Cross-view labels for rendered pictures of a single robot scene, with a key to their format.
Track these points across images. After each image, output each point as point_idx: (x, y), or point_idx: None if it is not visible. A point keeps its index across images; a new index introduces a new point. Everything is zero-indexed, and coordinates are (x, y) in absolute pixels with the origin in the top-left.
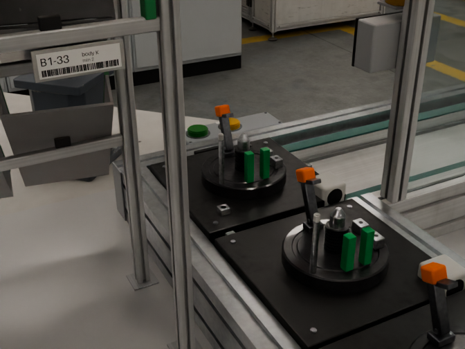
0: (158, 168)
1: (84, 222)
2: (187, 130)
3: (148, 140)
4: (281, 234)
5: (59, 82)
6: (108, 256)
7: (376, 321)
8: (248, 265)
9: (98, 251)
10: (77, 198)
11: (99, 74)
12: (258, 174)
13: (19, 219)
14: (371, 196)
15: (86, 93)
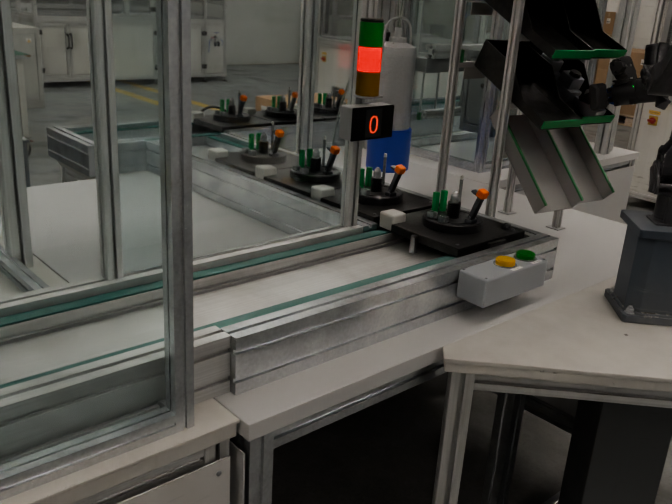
0: (515, 228)
1: (562, 270)
2: (538, 260)
3: (619, 337)
4: (407, 204)
5: (645, 212)
6: None
7: None
8: (416, 196)
9: None
10: (592, 283)
11: (631, 220)
12: (439, 213)
13: (608, 270)
14: (361, 224)
15: (627, 226)
